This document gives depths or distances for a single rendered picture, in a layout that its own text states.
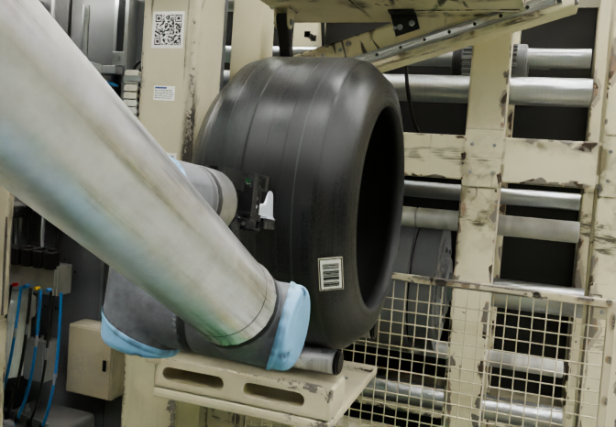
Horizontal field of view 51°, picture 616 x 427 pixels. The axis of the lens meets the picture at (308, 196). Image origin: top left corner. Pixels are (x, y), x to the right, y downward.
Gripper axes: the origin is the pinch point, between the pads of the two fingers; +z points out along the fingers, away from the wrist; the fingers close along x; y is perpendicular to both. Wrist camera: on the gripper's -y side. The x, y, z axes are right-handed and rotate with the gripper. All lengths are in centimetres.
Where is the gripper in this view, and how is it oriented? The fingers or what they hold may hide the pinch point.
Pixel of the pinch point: (264, 225)
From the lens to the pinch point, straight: 103.4
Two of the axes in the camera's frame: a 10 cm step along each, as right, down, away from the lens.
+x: -9.4, -0.8, 3.3
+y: 1.1, -9.9, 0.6
